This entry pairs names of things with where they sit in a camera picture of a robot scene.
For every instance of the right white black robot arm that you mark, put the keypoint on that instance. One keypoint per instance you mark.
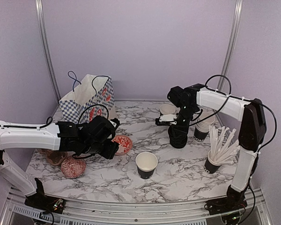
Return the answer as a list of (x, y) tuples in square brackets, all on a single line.
[(249, 112)]

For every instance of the bundle of white wrapped straws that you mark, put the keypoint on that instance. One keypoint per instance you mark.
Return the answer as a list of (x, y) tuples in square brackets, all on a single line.
[(222, 151)]

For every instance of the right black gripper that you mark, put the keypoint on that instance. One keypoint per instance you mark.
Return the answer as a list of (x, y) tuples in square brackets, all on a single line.
[(183, 131)]

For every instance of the stack of black lids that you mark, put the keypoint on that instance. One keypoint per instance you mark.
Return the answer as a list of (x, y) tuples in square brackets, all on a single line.
[(178, 138)]

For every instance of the red floral ceramic bowl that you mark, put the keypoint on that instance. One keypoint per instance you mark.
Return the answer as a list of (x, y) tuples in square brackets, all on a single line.
[(125, 144)]

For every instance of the brown cardboard cup carrier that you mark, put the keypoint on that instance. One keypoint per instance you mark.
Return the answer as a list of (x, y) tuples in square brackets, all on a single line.
[(55, 158)]

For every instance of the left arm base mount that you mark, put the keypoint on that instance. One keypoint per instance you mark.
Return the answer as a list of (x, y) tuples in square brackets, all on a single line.
[(40, 200)]

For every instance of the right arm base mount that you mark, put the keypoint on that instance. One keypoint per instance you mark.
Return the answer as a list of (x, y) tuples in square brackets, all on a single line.
[(234, 200)]

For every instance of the red geometric ceramic bowl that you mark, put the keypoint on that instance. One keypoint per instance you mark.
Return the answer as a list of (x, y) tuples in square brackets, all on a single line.
[(73, 168)]

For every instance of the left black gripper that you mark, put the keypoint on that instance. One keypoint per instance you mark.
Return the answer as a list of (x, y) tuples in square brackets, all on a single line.
[(109, 153)]

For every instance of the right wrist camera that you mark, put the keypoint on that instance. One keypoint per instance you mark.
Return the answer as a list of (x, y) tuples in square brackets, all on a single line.
[(166, 118)]

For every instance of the aluminium front frame rail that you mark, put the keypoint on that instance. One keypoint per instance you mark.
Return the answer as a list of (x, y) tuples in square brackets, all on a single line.
[(83, 212)]

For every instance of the black cup holding straws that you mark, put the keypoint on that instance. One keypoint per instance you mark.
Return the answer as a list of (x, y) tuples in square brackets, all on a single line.
[(210, 166)]

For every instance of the black paper coffee cup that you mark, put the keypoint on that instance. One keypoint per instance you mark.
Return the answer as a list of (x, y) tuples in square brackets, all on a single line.
[(146, 164)]

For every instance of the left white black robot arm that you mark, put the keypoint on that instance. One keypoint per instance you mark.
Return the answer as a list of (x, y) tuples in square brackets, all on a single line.
[(21, 136)]

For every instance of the blue checkered paper bag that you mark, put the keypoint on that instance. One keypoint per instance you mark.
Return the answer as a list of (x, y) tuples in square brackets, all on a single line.
[(92, 96)]

